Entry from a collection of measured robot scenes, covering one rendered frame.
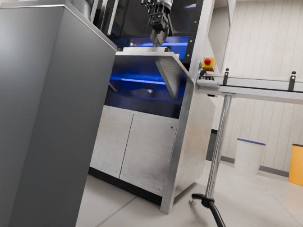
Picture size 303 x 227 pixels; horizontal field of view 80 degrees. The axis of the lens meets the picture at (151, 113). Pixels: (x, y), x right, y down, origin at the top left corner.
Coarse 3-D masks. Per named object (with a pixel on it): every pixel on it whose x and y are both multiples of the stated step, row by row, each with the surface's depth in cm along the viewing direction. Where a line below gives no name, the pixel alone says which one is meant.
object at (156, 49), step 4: (124, 48) 99; (128, 48) 98; (132, 48) 97; (136, 48) 96; (140, 48) 94; (144, 48) 93; (148, 48) 92; (152, 48) 91; (156, 48) 90; (160, 48) 89; (164, 48) 88
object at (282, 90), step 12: (228, 72) 118; (228, 84) 118; (240, 84) 115; (252, 84) 112; (264, 84) 109; (276, 84) 106; (288, 84) 104; (300, 84) 101; (240, 96) 122; (252, 96) 115; (264, 96) 109; (276, 96) 105; (288, 96) 103; (300, 96) 100
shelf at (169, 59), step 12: (120, 60) 106; (132, 60) 101; (144, 60) 97; (156, 60) 93; (168, 60) 89; (120, 72) 134; (132, 72) 127; (144, 72) 120; (156, 72) 114; (180, 72) 104
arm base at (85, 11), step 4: (68, 0) 54; (72, 0) 54; (76, 0) 55; (80, 0) 56; (84, 0) 57; (88, 0) 59; (72, 4) 54; (76, 4) 55; (80, 4) 56; (84, 4) 57; (88, 4) 59; (76, 8) 54; (80, 8) 55; (84, 8) 57; (88, 8) 59; (80, 12) 55; (84, 12) 57; (88, 12) 59; (88, 16) 59
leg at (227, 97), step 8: (224, 96) 127; (232, 96) 122; (224, 104) 122; (224, 112) 120; (224, 120) 120; (224, 128) 119; (216, 136) 122; (224, 136) 120; (216, 144) 120; (216, 152) 119; (216, 160) 118; (216, 168) 118; (216, 176) 118; (208, 184) 119; (208, 192) 118; (208, 208) 117
